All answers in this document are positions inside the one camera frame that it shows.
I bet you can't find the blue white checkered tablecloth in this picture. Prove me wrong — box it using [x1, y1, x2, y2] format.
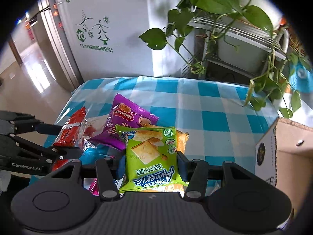
[50, 76, 278, 172]

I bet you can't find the white freezer with green print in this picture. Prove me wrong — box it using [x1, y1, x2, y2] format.
[38, 0, 179, 91]

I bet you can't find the cardboard milk carton box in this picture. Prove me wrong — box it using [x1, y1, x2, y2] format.
[255, 117, 313, 212]

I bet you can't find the white metal plant stand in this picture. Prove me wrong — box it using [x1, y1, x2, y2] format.
[195, 21, 289, 79]

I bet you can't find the patterned table cover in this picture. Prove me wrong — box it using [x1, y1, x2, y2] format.
[274, 63, 312, 127]

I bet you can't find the green pothos plant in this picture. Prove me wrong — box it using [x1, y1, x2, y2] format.
[138, 0, 313, 119]

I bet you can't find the blue foil snack bag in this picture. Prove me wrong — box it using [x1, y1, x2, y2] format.
[79, 144, 124, 165]

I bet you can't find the white red snack packet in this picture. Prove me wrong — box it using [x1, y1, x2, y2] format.
[83, 114, 108, 139]

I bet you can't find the red snack bag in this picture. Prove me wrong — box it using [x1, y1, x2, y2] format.
[51, 107, 86, 171]

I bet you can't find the orange yellow snack bag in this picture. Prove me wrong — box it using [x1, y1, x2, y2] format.
[146, 130, 189, 196]

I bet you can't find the purple snack bag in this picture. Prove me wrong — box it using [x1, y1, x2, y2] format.
[91, 94, 159, 151]

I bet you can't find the white plant pot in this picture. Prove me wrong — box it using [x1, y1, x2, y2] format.
[218, 20, 271, 75]

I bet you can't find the green cracker snack bag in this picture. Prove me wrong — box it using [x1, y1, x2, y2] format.
[116, 125, 188, 193]

